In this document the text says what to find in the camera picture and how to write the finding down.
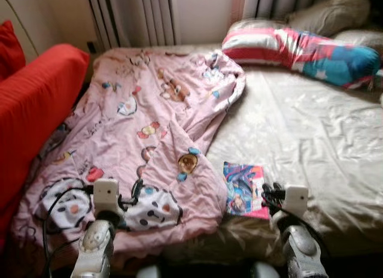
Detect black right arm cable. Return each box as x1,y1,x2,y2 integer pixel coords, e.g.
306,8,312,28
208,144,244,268
274,205,329,255

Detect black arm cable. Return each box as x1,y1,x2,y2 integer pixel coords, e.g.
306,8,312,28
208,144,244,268
42,185,95,278
274,205,329,255

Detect large red cushion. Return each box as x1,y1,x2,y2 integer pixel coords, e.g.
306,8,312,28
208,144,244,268
0,43,90,219

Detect grey robot right leg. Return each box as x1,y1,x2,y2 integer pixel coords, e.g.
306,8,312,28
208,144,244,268
251,261,279,278

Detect pink cartoon print blanket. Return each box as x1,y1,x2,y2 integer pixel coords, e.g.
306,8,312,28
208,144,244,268
11,47,246,258

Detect pink sheer curtain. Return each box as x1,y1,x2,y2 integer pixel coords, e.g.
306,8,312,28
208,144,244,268
230,0,247,24

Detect colourful picture book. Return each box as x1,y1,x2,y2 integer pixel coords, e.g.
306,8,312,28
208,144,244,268
223,162,271,220

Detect grey robot left leg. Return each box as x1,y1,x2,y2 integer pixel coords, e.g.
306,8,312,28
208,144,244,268
136,263,165,278

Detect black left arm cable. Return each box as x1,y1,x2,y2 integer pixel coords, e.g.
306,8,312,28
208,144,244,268
42,185,95,278

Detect grey striped curtain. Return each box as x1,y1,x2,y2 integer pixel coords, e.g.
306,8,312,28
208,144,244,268
87,0,177,51
242,0,336,21

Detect grey robot leg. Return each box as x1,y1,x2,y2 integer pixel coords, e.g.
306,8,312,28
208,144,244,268
136,263,165,278
251,261,279,278

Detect beige sheeted bed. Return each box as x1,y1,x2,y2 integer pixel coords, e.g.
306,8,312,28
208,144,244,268
12,44,383,273

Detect red white blue bolster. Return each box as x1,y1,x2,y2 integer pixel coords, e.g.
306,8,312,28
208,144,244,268
221,26,382,88

